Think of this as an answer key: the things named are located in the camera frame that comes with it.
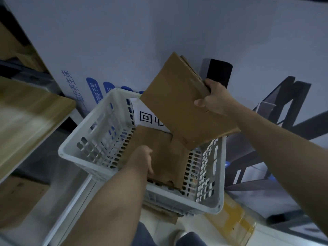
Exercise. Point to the person's white right shoe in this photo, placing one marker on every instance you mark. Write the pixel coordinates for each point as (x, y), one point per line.
(178, 235)

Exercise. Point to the dim plain brown carton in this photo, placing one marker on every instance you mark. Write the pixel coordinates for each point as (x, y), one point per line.
(20, 199)

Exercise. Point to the grey metal table frame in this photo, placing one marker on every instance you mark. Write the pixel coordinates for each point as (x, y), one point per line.
(71, 210)

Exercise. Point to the large brown carton black logo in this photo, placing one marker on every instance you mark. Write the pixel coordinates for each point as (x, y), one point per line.
(159, 212)

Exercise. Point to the brown cardboard box long flaps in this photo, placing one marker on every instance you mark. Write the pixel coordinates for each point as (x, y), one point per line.
(174, 105)

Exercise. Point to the cardboard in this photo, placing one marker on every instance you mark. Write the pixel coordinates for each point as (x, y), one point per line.
(166, 156)

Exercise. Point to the white plastic crate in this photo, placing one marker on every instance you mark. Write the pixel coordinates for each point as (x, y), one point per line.
(102, 130)

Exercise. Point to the person's left hand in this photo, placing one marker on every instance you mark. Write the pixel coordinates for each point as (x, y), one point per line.
(142, 158)

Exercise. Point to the person's right hand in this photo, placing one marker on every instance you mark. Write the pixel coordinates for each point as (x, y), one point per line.
(217, 99)

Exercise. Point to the black metal frame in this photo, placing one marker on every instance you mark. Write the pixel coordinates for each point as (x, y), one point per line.
(294, 92)

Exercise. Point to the person's blue jeans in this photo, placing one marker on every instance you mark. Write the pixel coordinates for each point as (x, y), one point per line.
(143, 238)

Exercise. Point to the white paper sign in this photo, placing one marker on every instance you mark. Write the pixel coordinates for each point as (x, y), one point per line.
(146, 117)

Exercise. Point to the large white printed carton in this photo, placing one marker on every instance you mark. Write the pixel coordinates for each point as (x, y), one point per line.
(128, 35)

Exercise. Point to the person's left forearm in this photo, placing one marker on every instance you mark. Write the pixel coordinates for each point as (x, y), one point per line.
(110, 210)

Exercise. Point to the person's right forearm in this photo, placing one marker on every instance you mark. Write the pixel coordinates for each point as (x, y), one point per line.
(287, 156)

